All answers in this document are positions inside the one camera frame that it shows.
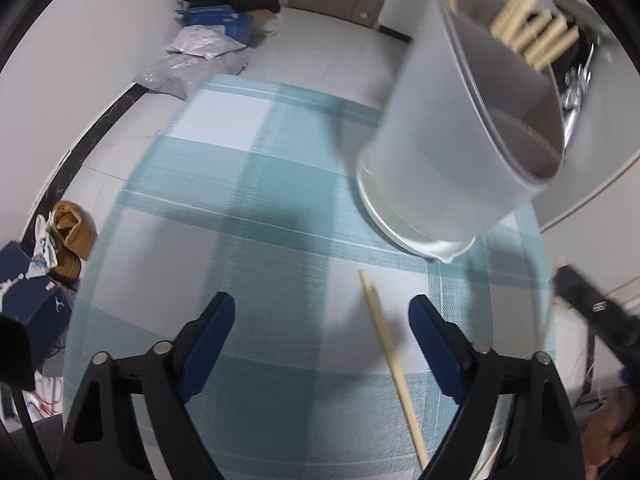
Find white utensil holder cup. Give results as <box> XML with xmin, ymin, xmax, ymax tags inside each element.
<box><xmin>356</xmin><ymin>0</ymin><xmax>564</xmax><ymax>262</ymax></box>

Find person right hand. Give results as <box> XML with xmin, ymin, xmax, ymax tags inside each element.
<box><xmin>582</xmin><ymin>396</ymin><xmax>631</xmax><ymax>480</ymax></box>

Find navy jordan shoe box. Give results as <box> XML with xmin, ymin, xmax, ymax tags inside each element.
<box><xmin>1</xmin><ymin>242</ymin><xmax>72</xmax><ymax>367</ymax></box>

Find brown shoes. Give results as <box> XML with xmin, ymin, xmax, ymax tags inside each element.
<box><xmin>51</xmin><ymin>200</ymin><xmax>98</xmax><ymax>282</ymax></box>

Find teal plaid tablecloth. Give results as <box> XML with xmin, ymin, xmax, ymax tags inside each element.
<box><xmin>64</xmin><ymin>76</ymin><xmax>553</xmax><ymax>479</ymax></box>

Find silver folded umbrella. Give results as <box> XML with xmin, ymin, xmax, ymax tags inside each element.
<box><xmin>549</xmin><ymin>0</ymin><xmax>597</xmax><ymax>151</ymax></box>

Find grey plastic parcel bags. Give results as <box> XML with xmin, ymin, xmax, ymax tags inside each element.
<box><xmin>134</xmin><ymin>25</ymin><xmax>248</xmax><ymax>100</ymax></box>

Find blue cardboard box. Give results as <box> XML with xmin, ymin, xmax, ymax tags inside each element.
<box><xmin>177</xmin><ymin>4</ymin><xmax>253</xmax><ymax>44</ymax></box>

